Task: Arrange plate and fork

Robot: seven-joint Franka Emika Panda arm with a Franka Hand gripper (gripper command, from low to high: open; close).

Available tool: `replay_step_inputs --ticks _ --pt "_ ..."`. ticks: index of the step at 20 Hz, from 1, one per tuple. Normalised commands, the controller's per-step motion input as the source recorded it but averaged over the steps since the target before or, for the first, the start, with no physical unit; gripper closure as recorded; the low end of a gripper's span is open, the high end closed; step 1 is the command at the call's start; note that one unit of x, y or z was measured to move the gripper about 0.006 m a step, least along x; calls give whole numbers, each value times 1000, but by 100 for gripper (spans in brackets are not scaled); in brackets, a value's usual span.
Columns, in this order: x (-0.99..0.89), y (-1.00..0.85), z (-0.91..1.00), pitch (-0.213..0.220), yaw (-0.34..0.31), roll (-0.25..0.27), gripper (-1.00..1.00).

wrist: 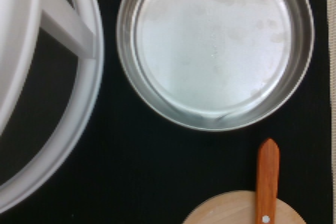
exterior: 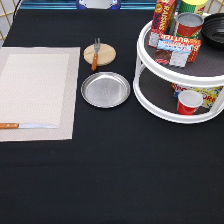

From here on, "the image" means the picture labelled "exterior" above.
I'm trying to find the round silver metal plate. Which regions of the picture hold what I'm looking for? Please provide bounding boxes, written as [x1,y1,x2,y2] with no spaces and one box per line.
[81,72,130,108]

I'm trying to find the fork with wooden handle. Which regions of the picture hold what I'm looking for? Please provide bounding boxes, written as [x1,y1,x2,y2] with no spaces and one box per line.
[91,38,101,71]

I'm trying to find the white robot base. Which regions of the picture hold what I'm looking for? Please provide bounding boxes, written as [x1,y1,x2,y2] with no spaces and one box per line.
[76,0,121,9]

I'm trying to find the white two-tier turntable rack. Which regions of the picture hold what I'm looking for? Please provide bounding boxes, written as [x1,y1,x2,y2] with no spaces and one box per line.
[133,22,224,124]

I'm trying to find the round wooden coaster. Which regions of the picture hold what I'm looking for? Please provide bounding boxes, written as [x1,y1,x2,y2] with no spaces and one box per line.
[84,43,116,66]

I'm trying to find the red cup with white lid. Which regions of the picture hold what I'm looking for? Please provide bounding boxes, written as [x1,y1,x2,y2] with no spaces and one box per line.
[177,90,203,115]

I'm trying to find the beige woven placemat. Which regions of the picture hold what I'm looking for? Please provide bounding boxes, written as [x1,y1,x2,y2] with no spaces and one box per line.
[0,47,80,142]

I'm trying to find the blue and brown cookie box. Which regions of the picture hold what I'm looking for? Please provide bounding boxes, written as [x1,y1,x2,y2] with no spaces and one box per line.
[154,39,192,68]

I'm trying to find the yellow popcorn box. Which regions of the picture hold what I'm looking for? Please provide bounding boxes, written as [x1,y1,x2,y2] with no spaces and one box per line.
[172,83,223,109]

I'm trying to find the red raisins box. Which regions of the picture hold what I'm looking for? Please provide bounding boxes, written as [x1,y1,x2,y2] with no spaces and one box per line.
[148,0,177,48]

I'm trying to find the red butter box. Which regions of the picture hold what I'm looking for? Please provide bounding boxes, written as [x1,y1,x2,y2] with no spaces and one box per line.
[157,34,201,62]

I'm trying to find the red-labelled tin can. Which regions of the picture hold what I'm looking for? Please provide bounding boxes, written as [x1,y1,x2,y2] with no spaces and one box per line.
[174,12,204,39]

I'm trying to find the yellow green cylindrical canister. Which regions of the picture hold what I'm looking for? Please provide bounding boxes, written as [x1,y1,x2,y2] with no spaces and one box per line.
[178,0,208,15]

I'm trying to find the black bowl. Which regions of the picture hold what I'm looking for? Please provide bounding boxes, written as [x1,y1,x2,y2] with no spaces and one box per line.
[201,13,224,50]

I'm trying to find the knife with wooden handle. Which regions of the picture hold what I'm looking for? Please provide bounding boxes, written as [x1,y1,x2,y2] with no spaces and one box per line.
[0,123,57,129]

